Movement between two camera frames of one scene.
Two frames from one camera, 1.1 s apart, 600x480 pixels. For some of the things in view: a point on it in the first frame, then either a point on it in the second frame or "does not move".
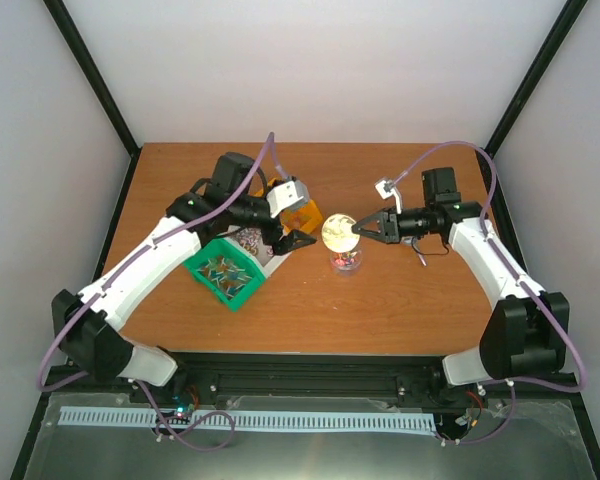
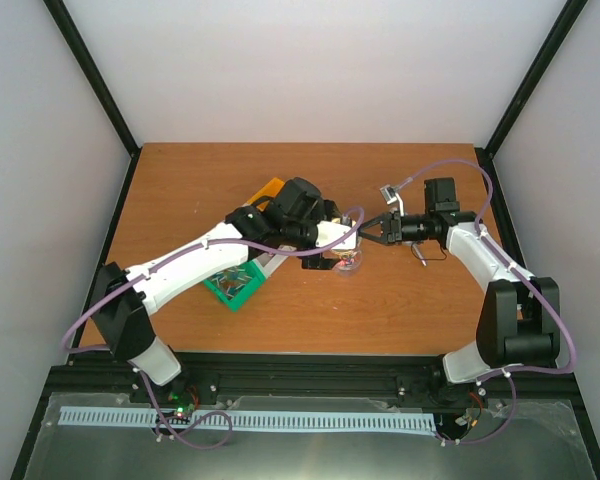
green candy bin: (227, 272) does not move
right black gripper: (388, 227) does not move
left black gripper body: (271, 236) to (313, 262)
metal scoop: (407, 241) does not move
